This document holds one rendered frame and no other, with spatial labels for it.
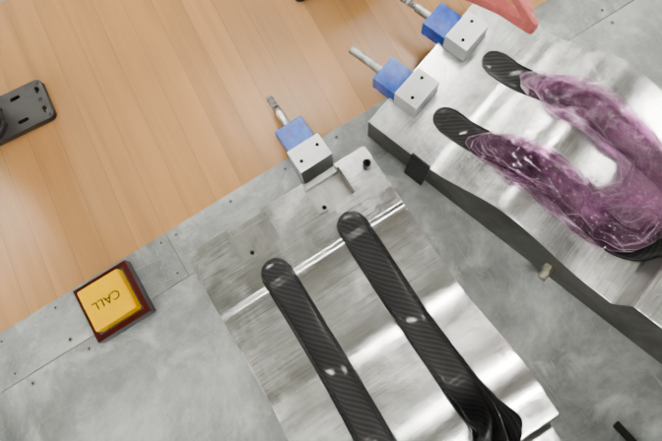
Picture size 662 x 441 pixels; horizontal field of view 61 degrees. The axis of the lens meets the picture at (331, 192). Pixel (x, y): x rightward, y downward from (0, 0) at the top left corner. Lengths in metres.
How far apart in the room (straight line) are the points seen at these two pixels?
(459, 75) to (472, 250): 0.24
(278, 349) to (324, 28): 0.48
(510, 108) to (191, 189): 0.45
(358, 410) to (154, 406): 0.28
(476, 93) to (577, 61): 0.14
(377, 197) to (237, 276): 0.20
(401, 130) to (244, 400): 0.41
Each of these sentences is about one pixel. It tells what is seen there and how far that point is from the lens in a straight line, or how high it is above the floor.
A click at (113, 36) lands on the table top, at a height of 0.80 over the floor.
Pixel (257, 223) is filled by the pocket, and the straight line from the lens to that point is 0.73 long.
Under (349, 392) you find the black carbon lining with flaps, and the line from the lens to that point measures 0.68.
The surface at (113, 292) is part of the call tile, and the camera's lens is 0.80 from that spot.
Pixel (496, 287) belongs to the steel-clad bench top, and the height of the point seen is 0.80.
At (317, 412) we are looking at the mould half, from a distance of 0.68.
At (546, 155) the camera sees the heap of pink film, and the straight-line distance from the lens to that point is 0.73.
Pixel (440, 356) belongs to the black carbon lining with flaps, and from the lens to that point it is 0.67.
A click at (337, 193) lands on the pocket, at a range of 0.73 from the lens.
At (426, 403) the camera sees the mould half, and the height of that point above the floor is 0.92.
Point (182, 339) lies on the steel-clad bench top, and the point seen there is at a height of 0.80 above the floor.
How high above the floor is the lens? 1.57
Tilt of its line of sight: 75 degrees down
